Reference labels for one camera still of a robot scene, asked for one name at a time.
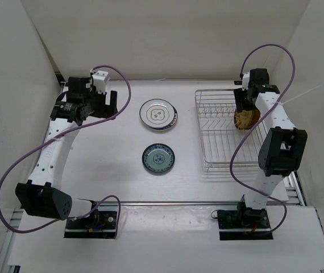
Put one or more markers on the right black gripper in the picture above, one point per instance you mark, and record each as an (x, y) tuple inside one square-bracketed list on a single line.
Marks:
[(239, 94)]

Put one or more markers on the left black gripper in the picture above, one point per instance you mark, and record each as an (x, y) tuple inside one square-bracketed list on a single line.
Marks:
[(106, 110)]

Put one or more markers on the white plate teal line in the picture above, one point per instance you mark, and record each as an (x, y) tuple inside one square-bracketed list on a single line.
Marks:
[(145, 107)]

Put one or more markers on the dark blue rim plate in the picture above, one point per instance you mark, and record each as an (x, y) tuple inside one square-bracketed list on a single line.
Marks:
[(161, 114)]

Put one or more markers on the light blue patterned plate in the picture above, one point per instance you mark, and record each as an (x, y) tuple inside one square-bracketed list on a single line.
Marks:
[(158, 158)]

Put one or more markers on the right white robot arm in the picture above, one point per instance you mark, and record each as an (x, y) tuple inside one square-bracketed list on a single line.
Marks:
[(283, 147)]

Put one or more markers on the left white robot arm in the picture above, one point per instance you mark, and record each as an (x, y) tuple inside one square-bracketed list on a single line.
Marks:
[(41, 195)]

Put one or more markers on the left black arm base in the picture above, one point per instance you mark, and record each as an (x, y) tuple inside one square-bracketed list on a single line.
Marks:
[(101, 224)]

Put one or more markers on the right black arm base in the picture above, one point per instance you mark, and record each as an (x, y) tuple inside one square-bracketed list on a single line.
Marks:
[(233, 227)]

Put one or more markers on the yellow patterned plate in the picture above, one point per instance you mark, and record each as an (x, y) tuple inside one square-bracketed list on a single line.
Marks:
[(255, 117), (242, 121)]

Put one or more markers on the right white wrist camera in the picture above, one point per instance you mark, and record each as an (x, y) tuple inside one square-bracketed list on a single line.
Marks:
[(245, 78)]

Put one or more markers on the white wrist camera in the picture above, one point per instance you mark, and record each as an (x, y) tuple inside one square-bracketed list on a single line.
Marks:
[(245, 78), (100, 80)]

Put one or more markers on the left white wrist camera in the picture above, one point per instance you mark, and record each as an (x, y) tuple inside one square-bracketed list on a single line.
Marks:
[(100, 80)]

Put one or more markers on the metal wire dish rack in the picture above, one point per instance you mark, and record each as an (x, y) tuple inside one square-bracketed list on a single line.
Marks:
[(219, 137)]

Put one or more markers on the aluminium table rail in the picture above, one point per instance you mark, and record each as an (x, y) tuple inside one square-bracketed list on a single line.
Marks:
[(177, 203)]

